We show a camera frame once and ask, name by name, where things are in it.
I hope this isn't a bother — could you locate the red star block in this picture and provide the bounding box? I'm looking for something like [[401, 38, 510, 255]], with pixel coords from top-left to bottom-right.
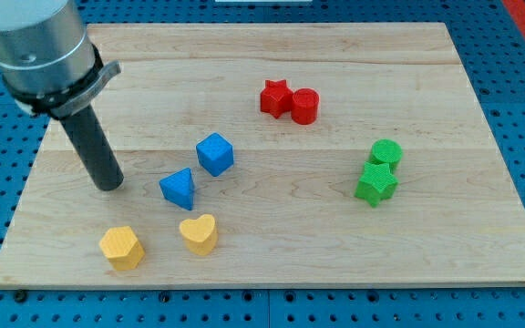
[[260, 79, 293, 118]]

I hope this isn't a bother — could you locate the yellow hexagon block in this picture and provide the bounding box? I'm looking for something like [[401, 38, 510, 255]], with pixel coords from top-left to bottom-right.
[[98, 226, 145, 271]]

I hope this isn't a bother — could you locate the blue cube block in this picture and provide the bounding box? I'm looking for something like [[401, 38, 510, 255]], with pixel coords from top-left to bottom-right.
[[196, 132, 234, 177]]

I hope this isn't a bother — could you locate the green cylinder block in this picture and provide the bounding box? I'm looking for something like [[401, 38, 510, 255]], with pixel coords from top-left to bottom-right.
[[368, 138, 404, 173]]

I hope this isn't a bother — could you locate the red cylinder block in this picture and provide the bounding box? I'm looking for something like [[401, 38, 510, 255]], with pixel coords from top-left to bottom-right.
[[291, 88, 320, 125]]

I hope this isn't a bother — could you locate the blue triangle block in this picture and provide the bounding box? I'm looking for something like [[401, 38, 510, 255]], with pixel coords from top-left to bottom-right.
[[159, 168, 194, 210]]

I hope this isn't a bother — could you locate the green star block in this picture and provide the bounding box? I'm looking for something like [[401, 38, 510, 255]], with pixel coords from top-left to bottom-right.
[[354, 162, 398, 208]]

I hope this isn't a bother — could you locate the yellow heart block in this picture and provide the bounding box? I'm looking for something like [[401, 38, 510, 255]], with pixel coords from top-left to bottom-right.
[[179, 214, 218, 256]]

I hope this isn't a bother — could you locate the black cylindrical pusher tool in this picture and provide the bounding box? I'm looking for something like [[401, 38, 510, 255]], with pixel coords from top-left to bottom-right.
[[60, 106, 124, 191]]

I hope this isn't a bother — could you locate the wooden board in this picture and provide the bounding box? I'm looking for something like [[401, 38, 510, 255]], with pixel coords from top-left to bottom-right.
[[0, 23, 525, 291]]

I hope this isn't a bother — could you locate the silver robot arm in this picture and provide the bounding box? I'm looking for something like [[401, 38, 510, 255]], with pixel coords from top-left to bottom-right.
[[0, 0, 120, 119]]

